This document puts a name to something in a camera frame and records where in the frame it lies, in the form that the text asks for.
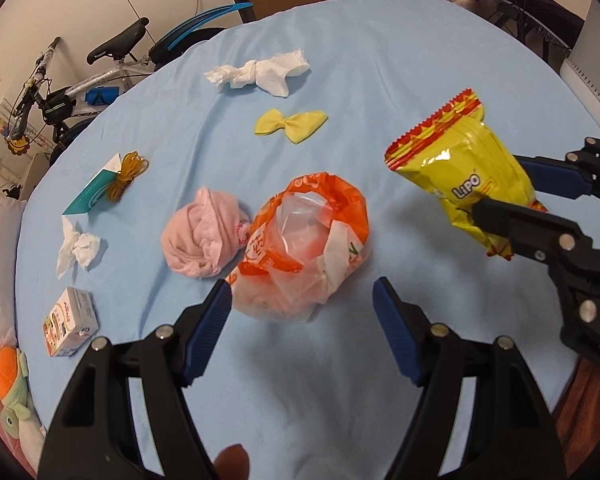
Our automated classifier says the brown cloth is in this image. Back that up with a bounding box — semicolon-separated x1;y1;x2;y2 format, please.
554;359;600;480

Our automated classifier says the teal and white card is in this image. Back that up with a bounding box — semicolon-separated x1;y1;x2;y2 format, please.
62;153;122;215

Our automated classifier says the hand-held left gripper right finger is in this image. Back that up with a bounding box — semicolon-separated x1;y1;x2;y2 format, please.
372;276;569;480

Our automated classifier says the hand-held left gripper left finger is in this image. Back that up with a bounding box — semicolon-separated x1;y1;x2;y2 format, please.
37;279;233;480

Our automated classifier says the dark purple fringed cloth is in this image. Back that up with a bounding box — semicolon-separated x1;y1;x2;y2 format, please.
466;0;587;62

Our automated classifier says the pink rolled cloth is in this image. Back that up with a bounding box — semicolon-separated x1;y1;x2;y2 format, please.
160;187;252;280

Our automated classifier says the twisted white tissue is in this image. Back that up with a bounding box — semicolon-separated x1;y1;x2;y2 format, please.
204;48;311;98

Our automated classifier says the white appliance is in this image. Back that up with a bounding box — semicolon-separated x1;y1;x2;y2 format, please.
561;0;600;129

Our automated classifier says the yellow snack bag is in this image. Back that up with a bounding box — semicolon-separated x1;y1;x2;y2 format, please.
384;88;549;261

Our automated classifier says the white bicycle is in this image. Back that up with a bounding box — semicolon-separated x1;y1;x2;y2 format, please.
7;2;256;167

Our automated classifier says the light blue bed sheet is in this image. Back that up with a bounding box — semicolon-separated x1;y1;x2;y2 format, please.
15;0;600;480

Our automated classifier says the orange plastic bag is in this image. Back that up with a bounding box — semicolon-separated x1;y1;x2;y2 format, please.
228;172;371;322

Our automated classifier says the orange and green plush toy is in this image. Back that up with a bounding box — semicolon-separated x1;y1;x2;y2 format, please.
0;347;49;467

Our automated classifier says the black keyboard stand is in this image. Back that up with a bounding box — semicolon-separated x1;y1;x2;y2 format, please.
491;2;537;45

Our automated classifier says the yellow bow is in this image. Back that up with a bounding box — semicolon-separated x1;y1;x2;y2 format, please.
253;108;329;145

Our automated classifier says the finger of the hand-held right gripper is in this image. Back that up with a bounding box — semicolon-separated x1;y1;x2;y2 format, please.
516;137;600;201
472;197;600;367

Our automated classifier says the person's left hand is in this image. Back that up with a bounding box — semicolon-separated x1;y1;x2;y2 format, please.
214;443;251;480

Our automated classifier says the brown rubber band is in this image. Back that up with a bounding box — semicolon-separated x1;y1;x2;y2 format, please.
105;150;150;203

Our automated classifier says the crumpled white tissue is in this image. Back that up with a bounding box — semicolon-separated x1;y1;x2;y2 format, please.
55;217;101;279

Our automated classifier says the wall chart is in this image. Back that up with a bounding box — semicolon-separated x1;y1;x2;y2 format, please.
0;99;47;162

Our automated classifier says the small printed milk carton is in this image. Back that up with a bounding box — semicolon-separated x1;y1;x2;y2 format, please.
42;287;100;358

